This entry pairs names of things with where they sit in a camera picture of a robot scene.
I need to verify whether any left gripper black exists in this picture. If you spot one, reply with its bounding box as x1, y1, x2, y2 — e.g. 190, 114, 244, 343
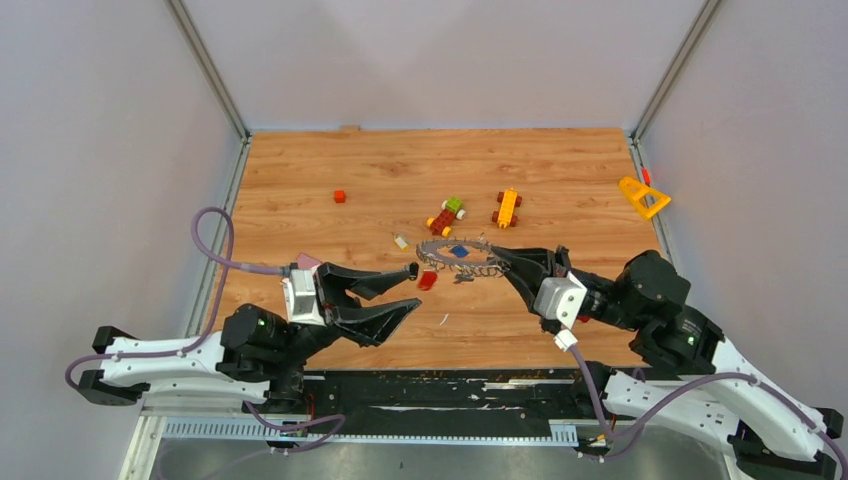
275, 262, 426, 371

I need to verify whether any red key tag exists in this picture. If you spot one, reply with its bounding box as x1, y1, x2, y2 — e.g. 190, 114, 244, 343
417, 270, 438, 291

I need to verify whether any blue key tag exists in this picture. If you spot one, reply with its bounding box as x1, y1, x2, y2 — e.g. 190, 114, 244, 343
450, 245, 469, 258

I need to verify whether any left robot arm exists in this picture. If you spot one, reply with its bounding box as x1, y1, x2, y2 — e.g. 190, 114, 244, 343
65, 262, 422, 413

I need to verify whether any red playing card deck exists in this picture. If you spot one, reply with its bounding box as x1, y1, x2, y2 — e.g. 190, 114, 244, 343
295, 252, 322, 270

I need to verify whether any yellow brown toy brick car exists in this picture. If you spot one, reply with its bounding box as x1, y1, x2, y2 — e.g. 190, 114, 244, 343
492, 188, 523, 229

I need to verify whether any red yellow toy brick car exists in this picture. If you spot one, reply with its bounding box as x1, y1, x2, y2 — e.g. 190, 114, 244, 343
426, 196, 467, 238

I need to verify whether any yellow triangular brick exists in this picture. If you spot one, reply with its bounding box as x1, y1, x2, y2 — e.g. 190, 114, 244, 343
618, 177, 672, 221

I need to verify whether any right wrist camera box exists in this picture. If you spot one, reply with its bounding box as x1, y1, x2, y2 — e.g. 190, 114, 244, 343
532, 271, 588, 352

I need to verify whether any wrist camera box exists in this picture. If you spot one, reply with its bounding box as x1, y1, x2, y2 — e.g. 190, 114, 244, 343
282, 269, 326, 327
532, 271, 588, 352

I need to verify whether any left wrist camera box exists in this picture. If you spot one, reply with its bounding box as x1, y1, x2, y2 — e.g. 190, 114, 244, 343
282, 269, 326, 327

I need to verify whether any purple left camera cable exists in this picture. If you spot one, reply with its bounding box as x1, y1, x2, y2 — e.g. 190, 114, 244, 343
64, 206, 352, 458

